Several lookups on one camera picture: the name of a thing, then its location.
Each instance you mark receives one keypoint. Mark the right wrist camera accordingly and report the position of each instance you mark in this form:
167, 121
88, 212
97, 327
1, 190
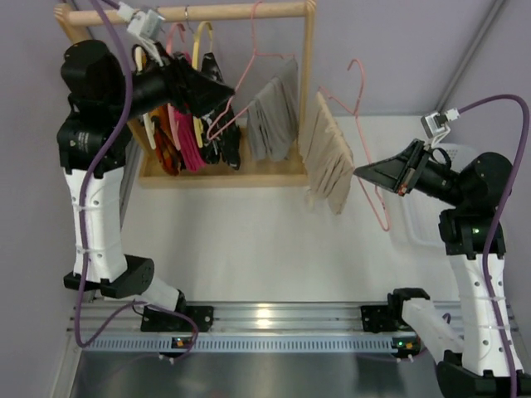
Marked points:
436, 125

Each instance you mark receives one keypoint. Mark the white plastic basket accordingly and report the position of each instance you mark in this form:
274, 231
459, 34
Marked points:
421, 212

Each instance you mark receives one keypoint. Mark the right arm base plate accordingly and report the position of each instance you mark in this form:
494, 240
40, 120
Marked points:
382, 318

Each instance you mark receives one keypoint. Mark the beige trousers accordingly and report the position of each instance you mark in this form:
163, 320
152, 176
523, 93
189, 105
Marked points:
326, 155

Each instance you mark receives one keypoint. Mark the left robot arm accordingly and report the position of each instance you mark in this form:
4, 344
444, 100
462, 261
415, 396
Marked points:
92, 141

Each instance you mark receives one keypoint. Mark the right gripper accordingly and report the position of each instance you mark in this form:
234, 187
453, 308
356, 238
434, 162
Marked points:
414, 168

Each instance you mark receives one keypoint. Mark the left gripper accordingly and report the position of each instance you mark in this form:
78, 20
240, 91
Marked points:
177, 81

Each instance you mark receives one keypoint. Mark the orange camouflage trousers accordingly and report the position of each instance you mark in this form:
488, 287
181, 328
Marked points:
169, 158

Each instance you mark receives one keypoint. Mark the aluminium mounting rail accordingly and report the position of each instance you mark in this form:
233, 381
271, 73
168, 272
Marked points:
244, 328

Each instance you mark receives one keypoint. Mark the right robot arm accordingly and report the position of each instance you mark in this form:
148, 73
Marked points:
482, 361

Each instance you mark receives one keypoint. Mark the pink wire hanger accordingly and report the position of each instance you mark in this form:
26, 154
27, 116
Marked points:
211, 134
383, 219

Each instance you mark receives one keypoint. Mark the pink plastic hanger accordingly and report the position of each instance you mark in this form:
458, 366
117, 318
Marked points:
173, 123

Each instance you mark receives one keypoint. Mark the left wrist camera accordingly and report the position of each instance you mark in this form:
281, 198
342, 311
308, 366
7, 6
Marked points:
144, 25

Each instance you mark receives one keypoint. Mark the magenta trousers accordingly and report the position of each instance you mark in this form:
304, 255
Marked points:
189, 148

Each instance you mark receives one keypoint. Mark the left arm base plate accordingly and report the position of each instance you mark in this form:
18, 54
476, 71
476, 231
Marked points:
156, 321

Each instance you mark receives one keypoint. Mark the grey trousers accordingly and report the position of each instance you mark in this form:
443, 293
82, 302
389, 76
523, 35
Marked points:
272, 116

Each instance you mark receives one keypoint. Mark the cream plastic hanger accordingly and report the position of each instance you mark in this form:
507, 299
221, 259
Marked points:
149, 128

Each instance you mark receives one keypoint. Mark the yellow plastic hanger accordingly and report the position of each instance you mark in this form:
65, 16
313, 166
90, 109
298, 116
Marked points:
197, 36

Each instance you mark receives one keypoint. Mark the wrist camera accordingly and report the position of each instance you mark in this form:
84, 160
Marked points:
436, 125
144, 25

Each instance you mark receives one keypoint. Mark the black white patterned trousers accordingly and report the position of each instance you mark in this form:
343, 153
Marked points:
226, 146

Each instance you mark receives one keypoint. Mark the wooden clothes rack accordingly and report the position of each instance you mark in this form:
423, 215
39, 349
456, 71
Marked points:
265, 173

